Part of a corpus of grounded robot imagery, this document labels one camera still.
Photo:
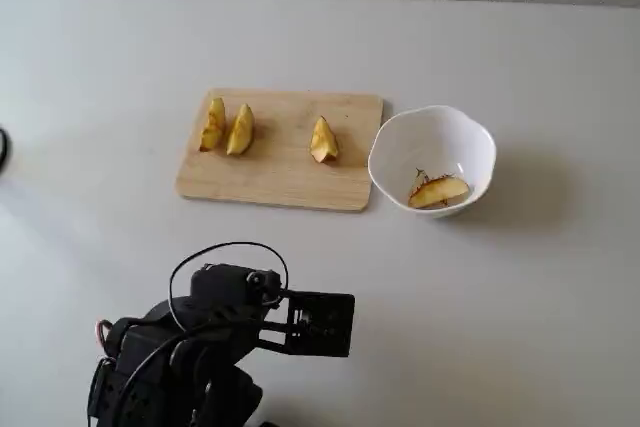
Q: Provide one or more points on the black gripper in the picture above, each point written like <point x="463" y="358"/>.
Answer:
<point x="320" y="323"/>

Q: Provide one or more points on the apple slice with brown edge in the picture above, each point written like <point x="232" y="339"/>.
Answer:
<point x="440" y="192"/>

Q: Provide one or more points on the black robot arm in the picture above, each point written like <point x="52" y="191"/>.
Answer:
<point x="155" y="372"/>

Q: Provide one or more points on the wooden cutting board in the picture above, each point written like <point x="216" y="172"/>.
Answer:
<point x="280" y="179"/>

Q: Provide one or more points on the pale yellow apple slice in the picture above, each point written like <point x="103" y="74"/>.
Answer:
<point x="241" y="132"/>

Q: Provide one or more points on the narrow apple slice brown streaks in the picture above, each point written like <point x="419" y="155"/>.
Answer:
<point x="214" y="127"/>

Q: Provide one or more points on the notched apple slice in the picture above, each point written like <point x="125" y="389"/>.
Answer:
<point x="323" y="142"/>

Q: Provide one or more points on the white bowl butterfly print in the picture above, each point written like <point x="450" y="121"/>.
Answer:
<point x="450" y="142"/>

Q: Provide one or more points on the black object at table edge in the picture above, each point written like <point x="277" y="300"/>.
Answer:
<point x="3" y="147"/>

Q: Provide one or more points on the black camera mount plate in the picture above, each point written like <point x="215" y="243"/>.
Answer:
<point x="327" y="322"/>

